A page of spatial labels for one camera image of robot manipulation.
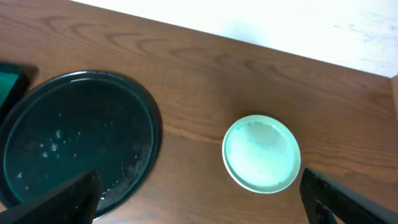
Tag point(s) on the dark green rectangular tray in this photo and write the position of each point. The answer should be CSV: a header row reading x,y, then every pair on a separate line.
x,y
14,83

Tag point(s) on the mint plate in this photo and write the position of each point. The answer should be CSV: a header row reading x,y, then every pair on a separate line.
x,y
261,154

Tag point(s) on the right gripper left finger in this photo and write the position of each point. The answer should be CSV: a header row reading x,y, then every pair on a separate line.
x,y
73,201

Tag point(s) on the round black tray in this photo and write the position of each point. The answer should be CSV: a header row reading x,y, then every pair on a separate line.
x,y
79,121

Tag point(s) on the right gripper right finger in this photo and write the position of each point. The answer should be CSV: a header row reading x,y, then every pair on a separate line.
x,y
325,200

